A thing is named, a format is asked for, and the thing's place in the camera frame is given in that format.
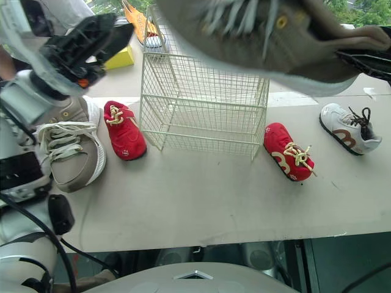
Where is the black cable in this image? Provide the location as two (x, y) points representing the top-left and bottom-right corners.
(0, 194), (120, 293)

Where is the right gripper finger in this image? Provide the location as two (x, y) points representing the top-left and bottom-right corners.
(334, 49), (391, 82)
(378, 26), (391, 52)

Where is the robot body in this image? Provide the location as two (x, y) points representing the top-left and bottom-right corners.
(87, 241), (306, 293)

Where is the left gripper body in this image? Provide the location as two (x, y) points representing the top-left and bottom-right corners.
(38, 17), (107, 90)

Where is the yellow box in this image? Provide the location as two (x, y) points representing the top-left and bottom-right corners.
(103, 45), (136, 71)

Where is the small red shoe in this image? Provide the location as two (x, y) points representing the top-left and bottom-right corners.
(103, 101), (148, 161)
(263, 122), (318, 183)

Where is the white wire basket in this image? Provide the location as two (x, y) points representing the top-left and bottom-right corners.
(139, 4), (271, 163)

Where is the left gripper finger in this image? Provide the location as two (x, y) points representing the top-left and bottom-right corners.
(95, 23), (134, 67)
(86, 13), (119, 34)

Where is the orange patterned pack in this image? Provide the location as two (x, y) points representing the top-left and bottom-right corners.
(122, 0), (160, 44)

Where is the small white shoe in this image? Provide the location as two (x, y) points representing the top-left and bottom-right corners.
(319, 103), (383, 156)
(142, 34), (167, 51)

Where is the large tan lace-up shoe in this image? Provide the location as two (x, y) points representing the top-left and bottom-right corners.
(155, 0), (391, 97)
(34, 95), (108, 194)

